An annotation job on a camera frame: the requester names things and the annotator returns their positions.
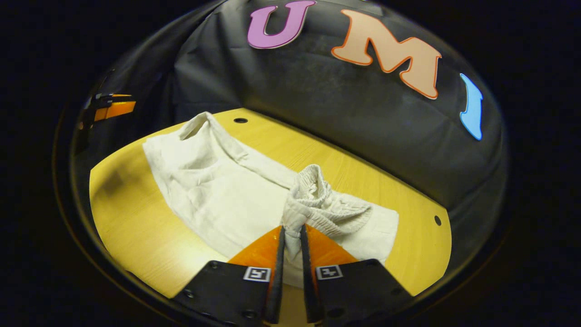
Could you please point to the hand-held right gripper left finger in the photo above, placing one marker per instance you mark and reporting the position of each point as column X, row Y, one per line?
column 231, row 295

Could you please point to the black backdrop cloth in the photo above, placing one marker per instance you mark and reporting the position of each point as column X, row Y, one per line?
column 317, row 91

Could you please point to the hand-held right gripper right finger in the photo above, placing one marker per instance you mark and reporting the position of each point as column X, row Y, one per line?
column 354, row 295

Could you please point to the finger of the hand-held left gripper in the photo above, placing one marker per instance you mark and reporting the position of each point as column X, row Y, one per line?
column 118, row 110
column 109, row 96

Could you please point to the white jeans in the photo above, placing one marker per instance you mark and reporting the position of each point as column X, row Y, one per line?
column 218, row 190

